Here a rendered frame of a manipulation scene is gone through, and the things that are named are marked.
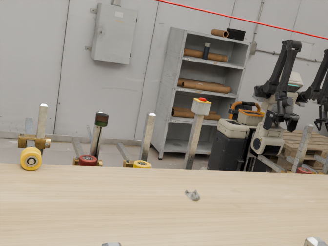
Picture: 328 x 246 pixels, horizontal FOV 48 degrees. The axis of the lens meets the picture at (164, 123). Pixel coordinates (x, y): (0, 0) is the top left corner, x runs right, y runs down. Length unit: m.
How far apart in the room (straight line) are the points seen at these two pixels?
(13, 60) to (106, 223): 3.25
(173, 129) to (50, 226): 3.78
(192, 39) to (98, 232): 3.74
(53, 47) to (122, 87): 0.91
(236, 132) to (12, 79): 2.46
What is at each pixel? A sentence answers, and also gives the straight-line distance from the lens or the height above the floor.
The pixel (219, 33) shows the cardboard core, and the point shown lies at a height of 1.58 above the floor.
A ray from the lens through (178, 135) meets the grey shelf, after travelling 4.91.
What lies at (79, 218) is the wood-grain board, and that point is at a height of 0.90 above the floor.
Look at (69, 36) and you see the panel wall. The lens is 4.29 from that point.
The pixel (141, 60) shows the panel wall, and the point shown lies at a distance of 4.50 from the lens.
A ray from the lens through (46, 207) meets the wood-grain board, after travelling 1.29.
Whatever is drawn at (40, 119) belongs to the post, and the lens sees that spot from 1.67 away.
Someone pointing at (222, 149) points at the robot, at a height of 0.56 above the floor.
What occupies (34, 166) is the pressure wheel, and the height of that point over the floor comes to 0.92.
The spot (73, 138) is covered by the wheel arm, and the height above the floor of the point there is 0.86.
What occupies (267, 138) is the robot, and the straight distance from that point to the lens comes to 3.24.
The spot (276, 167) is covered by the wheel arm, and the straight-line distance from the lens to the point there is 2.45.
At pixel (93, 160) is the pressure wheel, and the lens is 1.68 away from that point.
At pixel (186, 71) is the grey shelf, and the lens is 4.72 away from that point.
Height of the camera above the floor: 1.54
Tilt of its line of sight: 15 degrees down
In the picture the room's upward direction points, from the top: 11 degrees clockwise
